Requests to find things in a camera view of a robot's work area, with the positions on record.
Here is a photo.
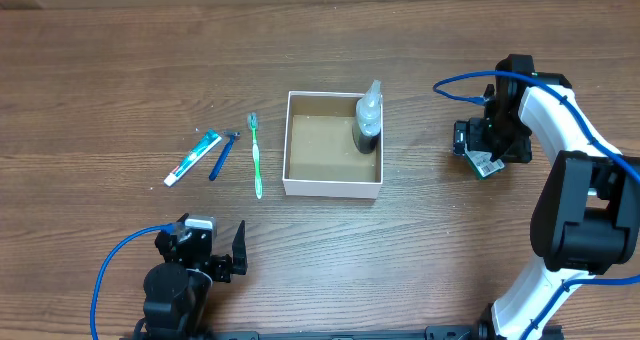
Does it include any white green soap packet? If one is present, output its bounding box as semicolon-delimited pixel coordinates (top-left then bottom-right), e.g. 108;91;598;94
465;150;505;180

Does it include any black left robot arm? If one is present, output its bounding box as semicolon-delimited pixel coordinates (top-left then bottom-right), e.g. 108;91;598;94
133;213;248;339

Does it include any green toothbrush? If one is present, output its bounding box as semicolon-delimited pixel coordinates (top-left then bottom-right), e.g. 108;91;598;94
247;112;263;199

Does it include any white cardboard box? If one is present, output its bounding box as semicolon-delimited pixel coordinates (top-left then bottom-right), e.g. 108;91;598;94
282;91;384;199

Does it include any blue disposable razor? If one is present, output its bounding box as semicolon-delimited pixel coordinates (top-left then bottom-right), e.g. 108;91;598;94
208;131;240;181

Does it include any teal toothpaste tube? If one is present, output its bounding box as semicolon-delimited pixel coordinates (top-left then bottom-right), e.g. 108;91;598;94
163;129;221;187

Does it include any clear spray bottle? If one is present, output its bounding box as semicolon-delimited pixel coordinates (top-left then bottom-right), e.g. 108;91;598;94
352;80;383;154

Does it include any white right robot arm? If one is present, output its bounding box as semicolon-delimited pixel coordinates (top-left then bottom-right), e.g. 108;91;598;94
452;54;639;339

